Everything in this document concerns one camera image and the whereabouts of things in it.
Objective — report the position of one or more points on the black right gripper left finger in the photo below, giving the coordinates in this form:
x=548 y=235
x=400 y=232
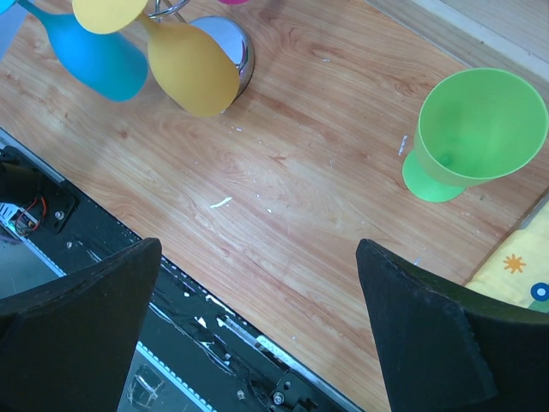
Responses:
x=67 y=345

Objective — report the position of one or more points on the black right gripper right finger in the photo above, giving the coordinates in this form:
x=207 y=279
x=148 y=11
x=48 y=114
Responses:
x=444 y=347

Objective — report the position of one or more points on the green plastic wine glass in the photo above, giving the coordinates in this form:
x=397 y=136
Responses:
x=473 y=127

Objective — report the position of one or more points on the blue plastic wine glass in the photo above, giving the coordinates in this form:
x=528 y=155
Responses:
x=109 y=64

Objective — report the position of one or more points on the pink plastic wine glass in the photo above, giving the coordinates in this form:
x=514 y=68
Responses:
x=233 y=2

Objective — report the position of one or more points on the orange plastic wine glass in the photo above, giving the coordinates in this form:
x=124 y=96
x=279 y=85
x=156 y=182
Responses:
x=187 y=63

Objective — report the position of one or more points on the wooden clothes rack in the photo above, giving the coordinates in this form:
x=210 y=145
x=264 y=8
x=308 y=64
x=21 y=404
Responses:
x=509 y=35

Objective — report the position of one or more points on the chrome wine glass rack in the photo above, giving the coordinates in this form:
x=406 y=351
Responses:
x=229 y=35

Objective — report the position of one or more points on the yellow cartoon vehicle cloth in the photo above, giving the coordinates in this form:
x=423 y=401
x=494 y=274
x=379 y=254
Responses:
x=517 y=271

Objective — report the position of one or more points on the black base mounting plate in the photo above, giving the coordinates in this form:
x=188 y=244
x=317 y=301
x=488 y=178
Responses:
x=194 y=353

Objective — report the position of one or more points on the white slotted cable duct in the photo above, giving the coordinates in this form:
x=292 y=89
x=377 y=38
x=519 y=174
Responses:
x=8 y=212

